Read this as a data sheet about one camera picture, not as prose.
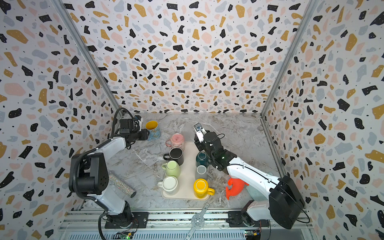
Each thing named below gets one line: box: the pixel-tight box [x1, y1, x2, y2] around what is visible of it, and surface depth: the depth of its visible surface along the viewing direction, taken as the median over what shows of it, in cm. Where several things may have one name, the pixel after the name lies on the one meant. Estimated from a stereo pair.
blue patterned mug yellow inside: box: [145, 120, 161, 141], surface depth 102 cm
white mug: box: [157, 176, 178, 192], surface depth 80 cm
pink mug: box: [165, 133, 185, 151], surface depth 94 cm
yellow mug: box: [193, 178, 215, 199], surface depth 78 cm
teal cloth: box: [245, 185, 268, 202], surface depth 84 cm
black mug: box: [163, 147, 185, 166], surface depth 90 cm
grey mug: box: [195, 165, 209, 180], surface depth 83 cm
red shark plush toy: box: [226, 177, 250, 200], surface depth 84 cm
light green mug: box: [161, 160, 181, 178], surface depth 85 cm
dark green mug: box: [195, 151, 209, 168], surface depth 87 cm
